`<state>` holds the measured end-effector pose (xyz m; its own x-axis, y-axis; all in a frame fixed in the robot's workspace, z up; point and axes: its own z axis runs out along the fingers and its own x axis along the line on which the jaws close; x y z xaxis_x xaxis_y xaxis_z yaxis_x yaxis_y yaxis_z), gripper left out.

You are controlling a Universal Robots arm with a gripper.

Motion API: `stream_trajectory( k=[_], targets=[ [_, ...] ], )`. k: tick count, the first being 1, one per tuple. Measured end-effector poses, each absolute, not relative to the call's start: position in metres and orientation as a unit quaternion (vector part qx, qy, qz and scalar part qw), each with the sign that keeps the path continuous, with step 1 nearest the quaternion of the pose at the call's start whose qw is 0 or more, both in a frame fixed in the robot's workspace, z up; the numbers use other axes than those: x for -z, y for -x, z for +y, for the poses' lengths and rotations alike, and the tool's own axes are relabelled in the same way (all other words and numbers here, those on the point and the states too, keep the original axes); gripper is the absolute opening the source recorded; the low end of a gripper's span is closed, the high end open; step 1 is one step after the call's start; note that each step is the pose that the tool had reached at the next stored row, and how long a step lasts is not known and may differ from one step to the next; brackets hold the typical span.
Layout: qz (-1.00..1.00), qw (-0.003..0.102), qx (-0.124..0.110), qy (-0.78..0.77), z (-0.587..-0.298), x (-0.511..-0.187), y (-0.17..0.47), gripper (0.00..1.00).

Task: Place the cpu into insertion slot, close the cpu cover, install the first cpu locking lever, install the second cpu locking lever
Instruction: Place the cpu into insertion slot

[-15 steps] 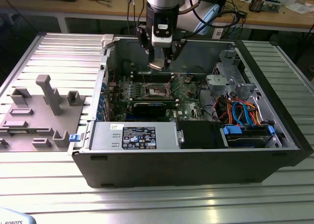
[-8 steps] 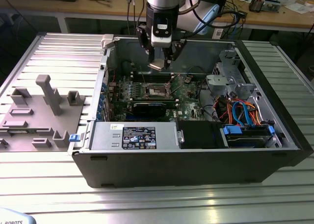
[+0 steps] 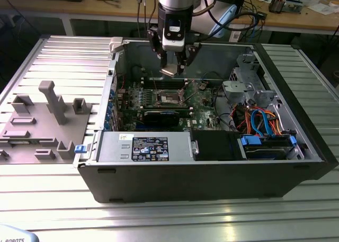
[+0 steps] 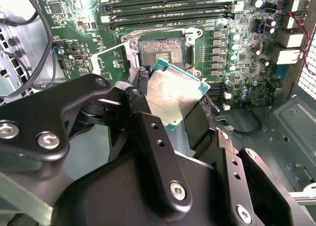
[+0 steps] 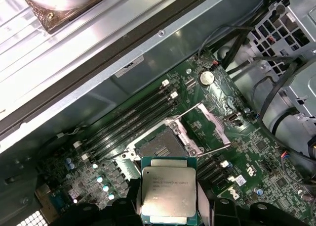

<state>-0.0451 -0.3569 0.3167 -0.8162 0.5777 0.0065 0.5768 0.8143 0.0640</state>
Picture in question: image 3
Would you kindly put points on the black graphics card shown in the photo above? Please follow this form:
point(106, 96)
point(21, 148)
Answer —
point(161, 119)

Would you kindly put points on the hard disk in blue carrier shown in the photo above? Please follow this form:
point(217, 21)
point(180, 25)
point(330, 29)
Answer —
point(265, 152)

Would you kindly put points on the grey parts rack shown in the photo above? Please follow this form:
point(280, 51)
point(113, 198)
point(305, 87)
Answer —
point(39, 130)

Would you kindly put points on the black PC case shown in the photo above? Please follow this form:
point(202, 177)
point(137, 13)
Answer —
point(185, 183)

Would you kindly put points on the silver CPU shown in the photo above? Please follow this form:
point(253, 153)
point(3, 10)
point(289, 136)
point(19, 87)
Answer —
point(169, 70)

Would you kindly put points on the small black adapter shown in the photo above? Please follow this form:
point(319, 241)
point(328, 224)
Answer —
point(261, 15)

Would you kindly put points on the white paper sheet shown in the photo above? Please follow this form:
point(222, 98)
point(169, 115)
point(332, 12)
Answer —
point(321, 9)

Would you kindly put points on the wooden workbench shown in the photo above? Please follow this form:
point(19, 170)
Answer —
point(291, 21)

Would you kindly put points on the metal heatsink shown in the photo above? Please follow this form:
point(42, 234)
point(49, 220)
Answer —
point(276, 5)

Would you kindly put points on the blue plastic latch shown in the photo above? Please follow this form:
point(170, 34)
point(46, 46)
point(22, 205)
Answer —
point(80, 148)

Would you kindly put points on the black desktop box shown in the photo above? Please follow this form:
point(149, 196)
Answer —
point(241, 3)

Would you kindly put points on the white label box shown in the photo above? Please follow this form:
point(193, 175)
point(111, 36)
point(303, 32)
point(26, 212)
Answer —
point(235, 36)

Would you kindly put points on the green RAM stick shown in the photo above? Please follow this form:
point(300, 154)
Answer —
point(18, 142)

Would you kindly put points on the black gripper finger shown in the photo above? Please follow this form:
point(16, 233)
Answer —
point(156, 40)
point(193, 52)

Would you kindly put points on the black plastic shroud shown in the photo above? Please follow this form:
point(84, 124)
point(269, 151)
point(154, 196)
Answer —
point(212, 146)

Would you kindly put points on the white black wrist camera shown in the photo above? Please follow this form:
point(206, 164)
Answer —
point(173, 42)

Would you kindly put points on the grey metal drive cage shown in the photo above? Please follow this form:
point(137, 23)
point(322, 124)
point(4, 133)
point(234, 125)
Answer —
point(235, 89)

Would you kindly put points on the grey open electronics device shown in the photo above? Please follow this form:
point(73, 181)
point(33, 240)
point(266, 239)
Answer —
point(294, 6)

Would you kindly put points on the pale grey case latch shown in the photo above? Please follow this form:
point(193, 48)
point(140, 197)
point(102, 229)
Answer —
point(115, 44)

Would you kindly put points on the CPU socket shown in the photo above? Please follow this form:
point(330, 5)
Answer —
point(168, 97)

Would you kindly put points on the round coin battery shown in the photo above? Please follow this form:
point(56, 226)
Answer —
point(202, 87)

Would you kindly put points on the green motherboard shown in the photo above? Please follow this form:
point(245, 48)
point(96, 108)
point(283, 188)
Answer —
point(198, 107)

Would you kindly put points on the grey power supply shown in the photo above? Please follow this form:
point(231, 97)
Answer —
point(111, 146)

